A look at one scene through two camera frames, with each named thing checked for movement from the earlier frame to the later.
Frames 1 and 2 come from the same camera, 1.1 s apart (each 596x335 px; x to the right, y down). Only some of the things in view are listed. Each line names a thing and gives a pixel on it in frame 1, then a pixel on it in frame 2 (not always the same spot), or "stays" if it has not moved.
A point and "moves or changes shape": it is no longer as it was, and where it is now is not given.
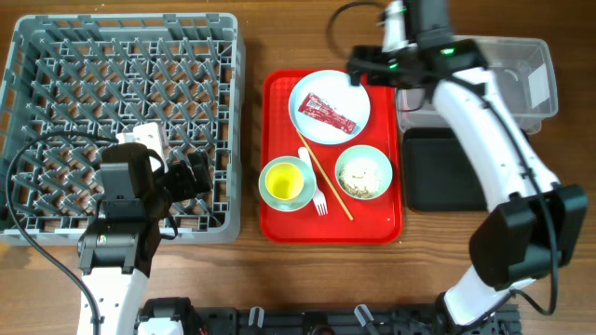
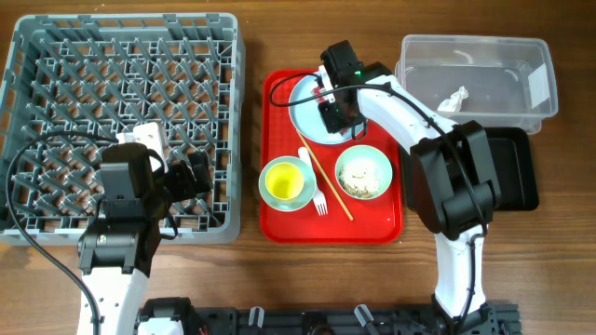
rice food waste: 359,177 stays
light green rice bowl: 363,172 stays
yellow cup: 284,180 stays
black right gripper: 372,57 to 332,124
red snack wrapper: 319,108 moves or changes shape
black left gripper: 186,187 stays
